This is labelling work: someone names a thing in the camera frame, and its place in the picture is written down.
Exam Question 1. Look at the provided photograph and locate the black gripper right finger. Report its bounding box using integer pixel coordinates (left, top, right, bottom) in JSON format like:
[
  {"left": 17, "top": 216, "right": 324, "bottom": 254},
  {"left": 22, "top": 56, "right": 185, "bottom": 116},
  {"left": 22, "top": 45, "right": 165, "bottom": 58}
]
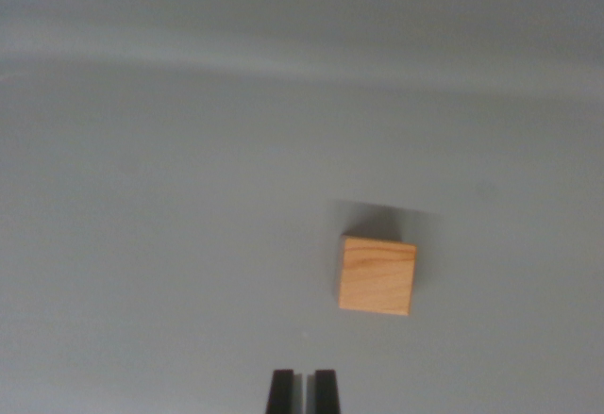
[{"left": 307, "top": 369, "right": 343, "bottom": 414}]

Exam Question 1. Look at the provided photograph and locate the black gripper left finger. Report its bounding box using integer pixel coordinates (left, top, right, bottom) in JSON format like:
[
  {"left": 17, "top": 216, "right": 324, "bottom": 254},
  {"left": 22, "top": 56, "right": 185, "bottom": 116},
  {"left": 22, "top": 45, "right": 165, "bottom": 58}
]
[{"left": 265, "top": 369, "right": 304, "bottom": 414}]

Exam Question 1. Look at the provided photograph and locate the wooden cube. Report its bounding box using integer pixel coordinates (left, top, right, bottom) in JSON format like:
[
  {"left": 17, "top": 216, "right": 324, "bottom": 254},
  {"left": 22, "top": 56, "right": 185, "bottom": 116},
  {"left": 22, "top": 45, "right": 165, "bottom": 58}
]
[{"left": 334, "top": 234, "right": 418, "bottom": 317}]

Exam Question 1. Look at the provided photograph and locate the grey plastic bin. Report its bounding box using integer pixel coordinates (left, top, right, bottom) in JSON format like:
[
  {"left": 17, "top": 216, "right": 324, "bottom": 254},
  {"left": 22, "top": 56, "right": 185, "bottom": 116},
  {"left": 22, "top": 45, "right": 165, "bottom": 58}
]
[{"left": 0, "top": 0, "right": 604, "bottom": 414}]

